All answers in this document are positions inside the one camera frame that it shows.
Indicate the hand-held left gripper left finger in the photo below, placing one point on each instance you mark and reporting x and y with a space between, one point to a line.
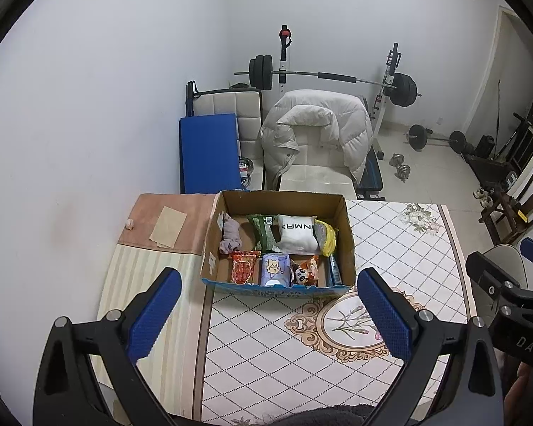
155 315

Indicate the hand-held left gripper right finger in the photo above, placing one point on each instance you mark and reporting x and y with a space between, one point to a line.
384 315

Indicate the light blue tube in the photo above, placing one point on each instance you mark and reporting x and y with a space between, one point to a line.
334 270

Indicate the cardboard box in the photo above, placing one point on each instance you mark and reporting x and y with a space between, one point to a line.
348 248

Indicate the panda print snack packet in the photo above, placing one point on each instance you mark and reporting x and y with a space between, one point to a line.
305 271

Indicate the grey speckled pouch yellow trim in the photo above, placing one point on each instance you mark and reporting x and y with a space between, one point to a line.
326 237

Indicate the red snack packet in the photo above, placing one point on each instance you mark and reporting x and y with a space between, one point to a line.
243 268

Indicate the light blue tissue pack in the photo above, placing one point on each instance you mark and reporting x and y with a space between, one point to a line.
275 268

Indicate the white soft pack black print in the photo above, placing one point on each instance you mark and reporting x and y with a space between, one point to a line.
295 235

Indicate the green packet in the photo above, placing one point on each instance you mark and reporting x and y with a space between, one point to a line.
263 233

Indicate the pink and striped table mat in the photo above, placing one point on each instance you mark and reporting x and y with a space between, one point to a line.
160 262

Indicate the pair of white shoes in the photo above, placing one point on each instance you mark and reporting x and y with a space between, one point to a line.
483 197

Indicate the beige paper piece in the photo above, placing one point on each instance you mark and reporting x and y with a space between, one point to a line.
168 227

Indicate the black exercise equipment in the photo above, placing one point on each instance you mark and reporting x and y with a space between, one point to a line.
493 164

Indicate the floral diamond pattern tablecloth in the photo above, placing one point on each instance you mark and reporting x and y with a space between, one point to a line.
271 355

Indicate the dark fleece clothing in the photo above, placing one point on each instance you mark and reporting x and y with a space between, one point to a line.
315 417

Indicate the black and blue weight bench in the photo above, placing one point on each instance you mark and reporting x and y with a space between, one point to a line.
373 177

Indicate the thin leaning pole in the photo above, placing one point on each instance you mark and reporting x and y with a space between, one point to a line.
498 111

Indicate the white upholstered chair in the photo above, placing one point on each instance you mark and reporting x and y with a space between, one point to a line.
315 177

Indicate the small barbell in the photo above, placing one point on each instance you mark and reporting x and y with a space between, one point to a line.
417 136

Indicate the blue folded exercise mat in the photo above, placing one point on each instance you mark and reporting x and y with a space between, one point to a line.
208 155

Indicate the shiny metal object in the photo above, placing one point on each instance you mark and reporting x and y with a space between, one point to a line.
246 172

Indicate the white puffer jacket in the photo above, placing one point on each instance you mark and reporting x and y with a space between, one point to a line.
315 128

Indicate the white padded cushion chair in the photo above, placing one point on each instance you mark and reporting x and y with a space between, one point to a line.
244 111

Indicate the white barbell rack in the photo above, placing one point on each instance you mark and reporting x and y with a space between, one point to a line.
391 71

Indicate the barbell with black plates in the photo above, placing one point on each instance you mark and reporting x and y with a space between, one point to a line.
261 72

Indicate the white door frame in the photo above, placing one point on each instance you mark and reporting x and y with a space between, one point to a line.
493 62

